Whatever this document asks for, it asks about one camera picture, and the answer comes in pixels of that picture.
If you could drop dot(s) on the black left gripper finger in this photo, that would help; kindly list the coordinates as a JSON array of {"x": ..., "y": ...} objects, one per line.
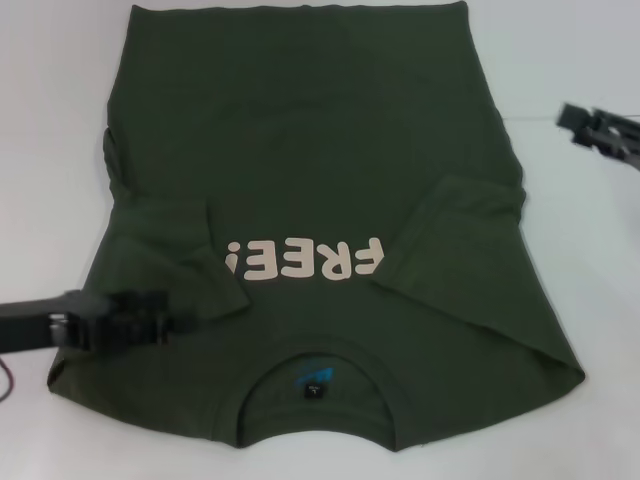
[
  {"x": 140, "y": 306},
  {"x": 150, "y": 331}
]

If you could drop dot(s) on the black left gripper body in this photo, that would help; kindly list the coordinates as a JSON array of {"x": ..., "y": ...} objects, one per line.
[{"x": 30, "y": 325}]

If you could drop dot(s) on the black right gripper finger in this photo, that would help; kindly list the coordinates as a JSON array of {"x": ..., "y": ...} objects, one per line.
[
  {"x": 610, "y": 146},
  {"x": 574, "y": 116}
]

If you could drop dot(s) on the dark green FREE t-shirt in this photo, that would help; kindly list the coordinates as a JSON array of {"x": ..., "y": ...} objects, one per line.
[{"x": 310, "y": 150}]

